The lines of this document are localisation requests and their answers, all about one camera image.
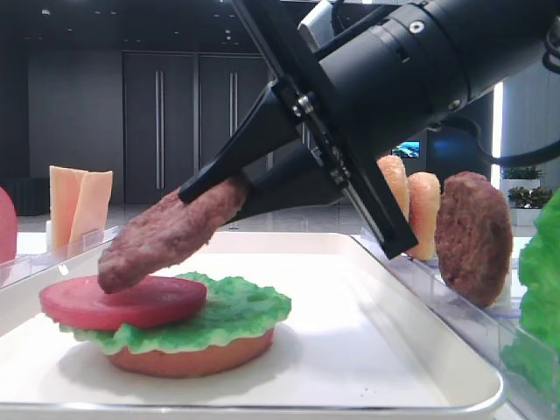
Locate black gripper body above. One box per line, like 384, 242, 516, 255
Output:
234, 1, 417, 258

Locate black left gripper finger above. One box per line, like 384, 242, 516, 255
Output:
178, 76, 302, 203

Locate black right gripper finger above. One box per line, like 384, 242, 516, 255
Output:
230, 146, 343, 222

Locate brown meat patty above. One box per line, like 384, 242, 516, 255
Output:
98, 176, 249, 294
435, 171, 513, 308

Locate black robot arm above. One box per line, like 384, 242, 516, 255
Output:
179, 1, 559, 258

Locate green lettuce leaf on tray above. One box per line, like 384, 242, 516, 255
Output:
59, 271, 291, 355

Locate bottom bun under lettuce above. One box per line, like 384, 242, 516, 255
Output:
107, 328, 275, 379

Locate right orange cheese slice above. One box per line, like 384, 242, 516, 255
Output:
69, 171, 113, 242

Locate orange cheese slice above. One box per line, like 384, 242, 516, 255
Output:
49, 165, 87, 250
69, 171, 113, 242

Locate left orange cheese slice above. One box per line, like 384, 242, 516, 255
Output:
49, 165, 87, 250

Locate red tomato slice on tray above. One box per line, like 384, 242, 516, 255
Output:
39, 276, 207, 331

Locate upright red tomato slice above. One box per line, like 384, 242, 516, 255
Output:
0, 188, 18, 263

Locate upright green lettuce leaf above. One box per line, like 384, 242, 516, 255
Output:
501, 192, 559, 399

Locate right upright bun half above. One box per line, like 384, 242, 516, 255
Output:
408, 172, 440, 260

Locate white rectangular metal tray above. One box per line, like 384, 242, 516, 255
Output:
1, 233, 507, 419

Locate potted plants in background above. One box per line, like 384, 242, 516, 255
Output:
500, 165, 552, 209

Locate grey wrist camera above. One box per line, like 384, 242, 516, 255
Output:
297, 0, 343, 52

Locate small wall screen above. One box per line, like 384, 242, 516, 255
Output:
391, 141, 421, 158

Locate right long clear acrylic rail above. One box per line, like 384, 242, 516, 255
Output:
359, 228, 559, 419

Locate long clear acrylic rail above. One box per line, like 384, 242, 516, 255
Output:
1, 227, 120, 288
359, 228, 559, 419

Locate left long clear acrylic rail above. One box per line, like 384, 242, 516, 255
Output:
1, 227, 120, 288

